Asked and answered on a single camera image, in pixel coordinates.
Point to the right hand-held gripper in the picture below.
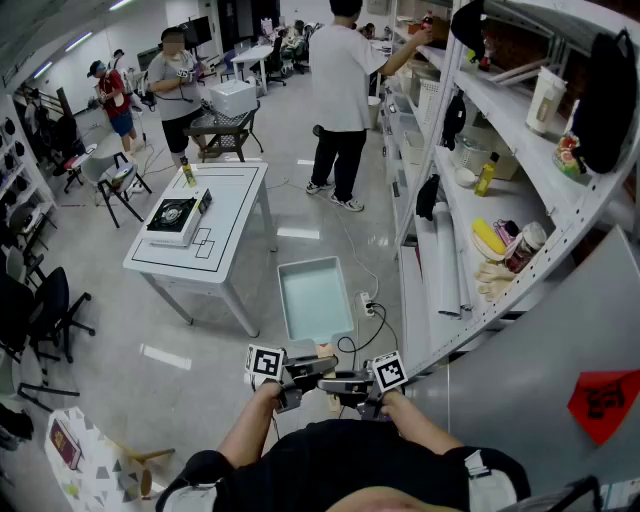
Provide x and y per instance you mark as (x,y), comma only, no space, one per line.
(390,371)

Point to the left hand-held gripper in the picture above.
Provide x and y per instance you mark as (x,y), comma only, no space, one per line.
(264,362)

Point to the light blue rectangular pan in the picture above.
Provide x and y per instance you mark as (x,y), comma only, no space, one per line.
(312,300)

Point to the portable gas stove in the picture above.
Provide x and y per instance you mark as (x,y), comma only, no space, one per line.
(172,216)

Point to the person's left forearm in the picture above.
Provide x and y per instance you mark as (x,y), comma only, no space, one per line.
(250,425)

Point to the person's right forearm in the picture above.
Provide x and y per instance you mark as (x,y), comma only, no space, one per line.
(417,425)

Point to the white power strip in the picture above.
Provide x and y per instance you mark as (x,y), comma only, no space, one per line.
(367,303)

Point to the person's black shirt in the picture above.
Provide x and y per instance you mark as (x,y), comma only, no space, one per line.
(350,460)

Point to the white table with black lines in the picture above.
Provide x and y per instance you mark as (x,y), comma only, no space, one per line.
(225,220)

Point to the beige rubber gloves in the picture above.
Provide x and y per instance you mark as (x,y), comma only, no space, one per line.
(492,281)

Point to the beige plate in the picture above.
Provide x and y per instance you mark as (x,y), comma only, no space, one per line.
(485,249)

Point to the grey cabinet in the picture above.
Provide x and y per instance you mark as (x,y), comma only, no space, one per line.
(540,350)

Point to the small white bowl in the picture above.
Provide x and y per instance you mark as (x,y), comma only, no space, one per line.
(465,177)

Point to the glass jar with white lid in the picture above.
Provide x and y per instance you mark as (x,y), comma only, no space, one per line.
(529,242)

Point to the patterned round table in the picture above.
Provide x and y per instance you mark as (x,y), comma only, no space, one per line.
(95,465)

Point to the yellow oil bottle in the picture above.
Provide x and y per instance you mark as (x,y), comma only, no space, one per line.
(486,175)

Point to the dark mesh table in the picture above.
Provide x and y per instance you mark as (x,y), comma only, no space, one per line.
(225,132)

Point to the red book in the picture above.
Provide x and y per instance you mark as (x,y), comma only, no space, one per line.
(64,442)

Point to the red paper sticker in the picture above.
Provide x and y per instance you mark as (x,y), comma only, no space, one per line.
(605,405)

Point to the black office chair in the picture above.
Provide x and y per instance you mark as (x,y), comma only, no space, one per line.
(55,310)

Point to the grey chair with black legs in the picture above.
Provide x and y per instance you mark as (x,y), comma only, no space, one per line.
(110,185)

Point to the white box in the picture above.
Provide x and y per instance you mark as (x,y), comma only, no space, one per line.
(232,97)

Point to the white plastic basket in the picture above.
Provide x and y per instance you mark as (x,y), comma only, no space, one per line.
(429,100)

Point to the white metal shelf rack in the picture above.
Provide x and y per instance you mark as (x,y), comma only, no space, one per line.
(500,125)

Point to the white desk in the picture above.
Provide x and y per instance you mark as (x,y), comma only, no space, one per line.
(252,54)

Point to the colourful fruit packet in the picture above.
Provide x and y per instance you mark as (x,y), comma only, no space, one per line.
(567,156)

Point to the white plastic jug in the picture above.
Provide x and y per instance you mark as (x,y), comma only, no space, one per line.
(545,102)

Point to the red sauce bottle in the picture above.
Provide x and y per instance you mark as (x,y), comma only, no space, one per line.
(484,56)

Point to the black monitor screen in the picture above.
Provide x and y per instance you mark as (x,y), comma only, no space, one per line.
(195,30)

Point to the dark cola bottle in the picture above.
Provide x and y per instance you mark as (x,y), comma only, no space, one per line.
(426,21)

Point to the black bag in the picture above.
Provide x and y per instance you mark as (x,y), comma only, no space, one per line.
(607,102)

